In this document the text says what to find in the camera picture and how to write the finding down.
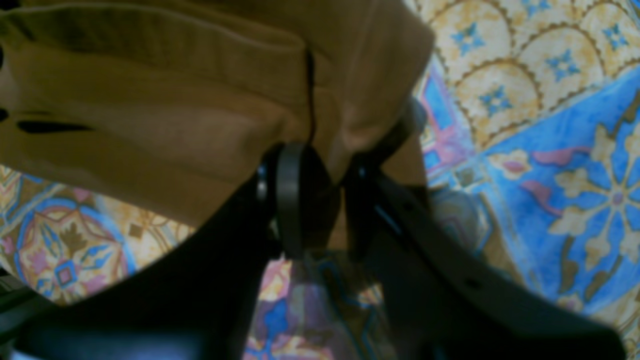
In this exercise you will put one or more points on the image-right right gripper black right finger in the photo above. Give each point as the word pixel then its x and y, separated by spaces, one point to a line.
pixel 441 302

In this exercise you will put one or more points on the patterned tablecloth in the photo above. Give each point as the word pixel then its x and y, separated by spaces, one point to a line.
pixel 531 154

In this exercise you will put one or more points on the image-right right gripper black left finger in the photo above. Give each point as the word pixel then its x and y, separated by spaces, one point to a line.
pixel 197 302

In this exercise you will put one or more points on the brown t-shirt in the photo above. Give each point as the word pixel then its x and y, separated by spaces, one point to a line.
pixel 169 105

